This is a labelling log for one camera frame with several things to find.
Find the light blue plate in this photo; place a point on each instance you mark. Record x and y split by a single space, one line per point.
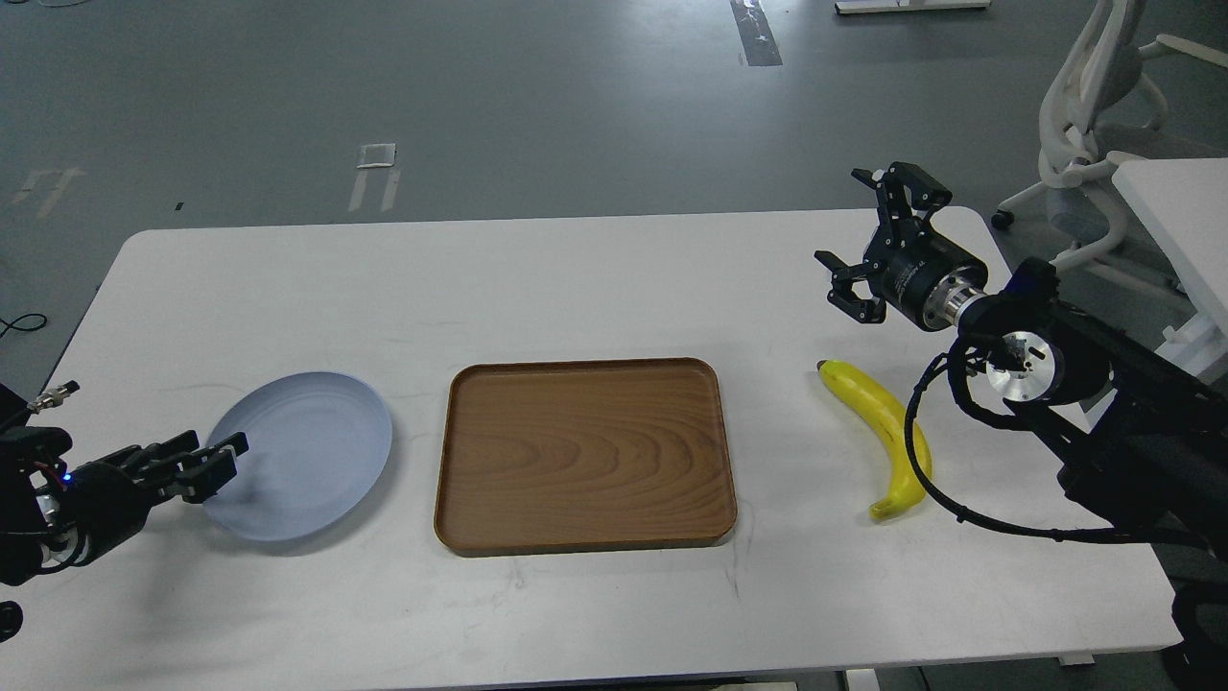
318 442

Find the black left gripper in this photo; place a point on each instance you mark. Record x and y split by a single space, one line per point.
109 500

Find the yellow banana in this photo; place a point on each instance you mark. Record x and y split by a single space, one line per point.
886 416

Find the white table base far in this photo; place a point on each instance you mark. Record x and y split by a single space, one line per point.
846 8

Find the white office chair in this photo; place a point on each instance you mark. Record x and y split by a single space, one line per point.
1101 111

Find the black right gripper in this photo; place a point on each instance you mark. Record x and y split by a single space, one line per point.
907 265

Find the brown wooden tray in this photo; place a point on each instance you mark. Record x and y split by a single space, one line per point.
585 456

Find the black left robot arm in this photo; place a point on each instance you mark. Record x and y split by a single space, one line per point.
55 517

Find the white side table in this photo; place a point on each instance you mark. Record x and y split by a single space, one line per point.
1183 206

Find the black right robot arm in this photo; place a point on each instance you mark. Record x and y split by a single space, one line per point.
1141 442

